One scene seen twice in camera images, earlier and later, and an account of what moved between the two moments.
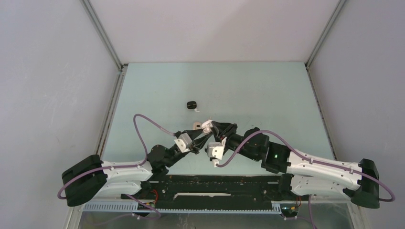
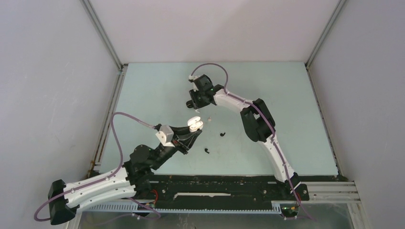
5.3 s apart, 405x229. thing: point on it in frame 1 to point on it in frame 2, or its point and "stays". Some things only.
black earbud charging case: [191, 105] stays
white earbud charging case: [207, 126] to [195, 123]
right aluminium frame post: [323, 34] stays
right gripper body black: [230, 131] to [198, 99]
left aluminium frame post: [91, 15] stays
